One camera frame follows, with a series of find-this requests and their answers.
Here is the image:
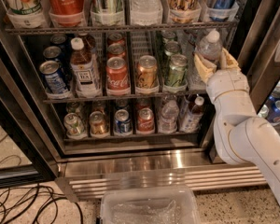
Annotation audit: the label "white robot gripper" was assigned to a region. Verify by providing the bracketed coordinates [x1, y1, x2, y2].
[194, 48, 249, 102]

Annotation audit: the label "clear water bottle shelf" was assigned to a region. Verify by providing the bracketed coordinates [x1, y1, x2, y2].
[196, 30, 222, 64]

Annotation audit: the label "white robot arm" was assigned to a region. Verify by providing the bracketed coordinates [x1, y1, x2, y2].
[194, 50, 280, 205]

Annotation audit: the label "green can front middle shelf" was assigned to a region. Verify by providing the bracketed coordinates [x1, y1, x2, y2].
[165, 54, 188, 87]

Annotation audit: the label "white label bottle bottom shelf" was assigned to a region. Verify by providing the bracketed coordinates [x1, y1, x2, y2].
[180, 96, 204, 133]

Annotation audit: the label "water bottle bottom shelf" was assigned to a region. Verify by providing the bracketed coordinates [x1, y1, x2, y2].
[159, 100, 179, 133]

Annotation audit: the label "gold can middle shelf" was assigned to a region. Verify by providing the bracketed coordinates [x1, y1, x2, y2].
[136, 55, 158, 89]

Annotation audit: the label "red can bottom shelf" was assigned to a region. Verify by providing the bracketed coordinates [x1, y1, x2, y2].
[137, 108, 154, 132]

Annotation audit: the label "red can shelf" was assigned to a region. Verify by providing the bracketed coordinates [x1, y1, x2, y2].
[137, 108, 154, 132]
[107, 44, 126, 59]

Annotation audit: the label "water bottle top shelf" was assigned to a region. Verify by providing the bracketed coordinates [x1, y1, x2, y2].
[131, 0, 162, 25]

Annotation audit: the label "blue can bottom shelf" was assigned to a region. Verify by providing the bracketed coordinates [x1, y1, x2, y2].
[115, 109, 132, 133]

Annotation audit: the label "blue can shelf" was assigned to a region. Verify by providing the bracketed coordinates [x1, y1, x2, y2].
[43, 46, 65, 63]
[39, 61, 69, 94]
[115, 109, 132, 133]

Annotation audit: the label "gold can bottom shelf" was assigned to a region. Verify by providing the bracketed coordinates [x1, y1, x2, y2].
[89, 111, 109, 135]

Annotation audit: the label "brown tea bottle white label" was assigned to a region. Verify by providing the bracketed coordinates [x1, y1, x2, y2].
[70, 37, 100, 91]

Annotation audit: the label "green can bottom shelf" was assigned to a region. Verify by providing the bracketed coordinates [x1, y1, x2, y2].
[63, 113, 85, 136]

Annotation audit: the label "blue can front middle shelf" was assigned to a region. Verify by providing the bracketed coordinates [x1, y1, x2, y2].
[39, 61, 69, 94]

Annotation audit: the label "large coca-cola bottle top shelf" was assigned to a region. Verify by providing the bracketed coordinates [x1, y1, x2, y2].
[49, 0, 84, 27]

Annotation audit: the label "red coca-cola can front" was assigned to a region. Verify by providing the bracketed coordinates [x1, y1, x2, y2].
[106, 57, 129, 91]

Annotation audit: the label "clear plastic bin on floor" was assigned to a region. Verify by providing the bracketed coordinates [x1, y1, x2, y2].
[100, 186, 201, 224]

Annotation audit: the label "middle wire shelf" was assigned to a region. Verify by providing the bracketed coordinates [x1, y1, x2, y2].
[43, 90, 206, 104]

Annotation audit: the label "wire shelf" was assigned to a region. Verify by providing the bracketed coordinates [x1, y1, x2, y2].
[5, 20, 238, 35]
[43, 90, 206, 104]

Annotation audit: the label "top wire shelf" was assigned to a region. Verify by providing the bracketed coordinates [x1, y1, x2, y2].
[5, 20, 238, 35]

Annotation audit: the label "black cables on floor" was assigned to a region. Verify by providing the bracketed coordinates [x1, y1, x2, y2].
[0, 184, 84, 224]

